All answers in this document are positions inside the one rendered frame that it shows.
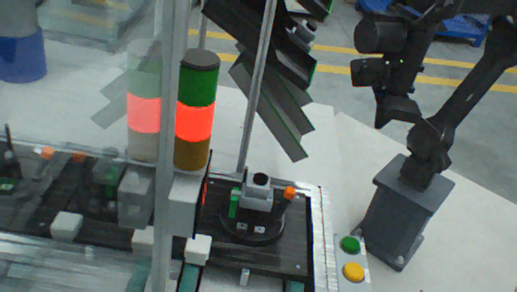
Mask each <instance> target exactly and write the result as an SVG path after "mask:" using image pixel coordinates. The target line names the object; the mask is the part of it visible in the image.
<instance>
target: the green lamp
mask: <svg viewBox="0 0 517 292"><path fill-rule="evenodd" d="M220 67H221V65H219V66H218V67H216V68H214V69H211V70H196V69H192V68H187V67H185V66H183V65H181V66H180V67H179V79H178V91H177V101H178V102H179V103H182V104H184V105H186V106H190V107H196V108H202V107H207V106H210V105H211V104H213V103H215V101H216V93H217V87H218V80H219V74H220Z"/></svg>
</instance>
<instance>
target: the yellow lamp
mask: <svg viewBox="0 0 517 292"><path fill-rule="evenodd" d="M209 153H210V137H209V138H206V139H204V140H197V141H192V140H185V139H182V138H178V137H177V136H176V135H175V139H174V162H173V164H174V165H175V167H177V168H179V169H181V170H184V171H188V172H194V171H198V170H200V169H202V168H203V167H205V166H206V165H207V163H208V160H209Z"/></svg>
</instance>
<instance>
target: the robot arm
mask: <svg viewBox="0 0 517 292"><path fill-rule="evenodd" d="M406 6H409V7H411V8H412V9H414V10H415V11H416V12H418V13H421V14H423V15H422V16H419V15H417V14H416V13H415V12H413V11H411V10H410V9H408V8H407V7H406ZM386 9H387V10H388V11H390V12H380V11H378V10H370V12H369V15H368V17H366V18H362V19H361V20H360V21H359V23H358V24H357V25H356V26H355V32H354V44H355V48H356V50H357V51H358V52H359V54H361V55H383V56H382V57H367V58H359V59H353V60H351V61H350V74H351V81H352V86H354V87H356V88H359V87H370V86H371V89H372V91H373V93H374V97H375V100H376V103H377V105H376V113H375V122H374V128H376V129H382V127H383V126H386V125H387V124H388V123H390V122H391V121H392V119H393V120H398V121H403V122H407V123H412V124H415V125H414V126H412V127H411V128H410V129H409V130H408V131H409V133H408V134H407V136H406V149H407V150H409V151H410V152H411V153H412V154H410V155H409V156H407V158H406V159H404V163H403V167H402V169H401V170H400V173H401V174H400V175H399V176H398V178H397V179H398V180H399V181H401V182H403V183H405V184H406V185H408V186H410V187H412V188H413V189H415V190H417V191H418V192H420V193H422V194H425V193H426V191H427V189H428V188H429V186H430V185H431V184H432V183H433V182H434V177H435V175H436V173H438V174H441V172H443V171H447V170H448V168H449V166H450V165H451V160H450V158H449V155H448V151H449V149H450V148H451V146H452V144H453V141H454V136H455V130H456V128H457V127H458V126H460V123H461V122H462V121H463V120H464V119H465V117H466V116H467V115H469V114H470V111H471V110H472V109H473V108H474V107H475V105H476V104H477V103H479V102H480V101H481V98H482V97H483V96H484V95H485V93H486V92H488V91H489V90H490V88H491V86H492V85H493V84H494V83H495V81H497V80H498V79H499V77H500V76H501V75H502V73H503V72H504V71H505V70H507V69H509V68H512V67H514V66H517V0H392V1H391V2H390V3H389V4H388V5H387V6H386ZM458 14H477V15H491V16H490V24H491V28H492V30H491V31H490V33H489V35H488V36H487V38H486V42H485V48H484V53H483V55H482V57H481V58H480V60H479V61H478V62H477V63H476V65H475V66H474V67H473V69H472V70H470V72H469V74H468V75H467V76H466V77H465V79H464V80H463V81H461V83H460V84H459V86H458V88H457V89H456V90H455V91H454V92H453V93H452V94H451V95H450V97H449V99H448V100H447V102H446V103H444V104H443V105H442V106H441V107H440V109H439V110H438V112H437V113H436V114H435V115H432V116H429V117H427V118H423V117H421V116H422V113H421V111H420V109H419V107H418V105H417V103H416V102H415V101H413V100H410V97H409V95H408V94H407V92H409V93H414V92H415V86H414V82H415V77H416V75H417V73H418V72H422V73H423V71H424V69H425V67H424V65H423V61H424V59H425V57H426V55H427V49H428V47H429V46H430V44H431V42H432V40H433V38H434V36H435V34H436V32H437V31H439V32H445V31H447V30H448V28H447V26H446V25H445V23H444V21H443V20H446V19H451V18H455V17H456V16H457V15H458ZM375 84H377V85H375Z"/></svg>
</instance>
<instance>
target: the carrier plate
mask: <svg viewBox="0 0 517 292"><path fill-rule="evenodd" d="M241 186H242V183H241V182H235V181H231V180H226V179H221V178H216V177H210V181H209V185H208V189H207V193H206V196H205V201H204V204H203V207H202V211H201V215H200V218H199V221H198V232H197V234H199V235H204V236H210V237H211V242H210V254H209V258H208V259H207V260H206V261H205V265H201V266H207V267H211V268H217V269H223V270H228V271H234V272H239V273H242V270H243V268H246V269H249V274H253V275H265V276H269V277H275V278H280V279H285V280H291V281H296V282H301V283H305V282H306V281H307V278H308V269H307V214H306V194H305V193H301V192H296V193H295V196H294V197H293V201H292V204H288V206H287V207H286V209H285V211H284V215H285V226H284V230H283V233H282V235H281V236H280V238H279V240H278V241H275V242H273V243H272V244H270V245H268V246H265V247H259V248H253V247H247V246H244V245H241V244H238V243H236V242H234V241H232V240H231V239H230V238H228V237H227V236H226V235H225V234H224V233H223V231H222V229H221V227H220V224H219V214H220V209H221V207H222V203H223V202H224V201H225V200H226V199H227V198H229V197H230V196H231V194H232V190H233V187H236V188H239V191H240V190H241ZM276 189H277V188H273V200H274V201H275V202H277V203H278V204H279V205H280V203H281V201H282V199H283V197H280V196H277V195H276ZM280 190H282V191H284V189H280Z"/></svg>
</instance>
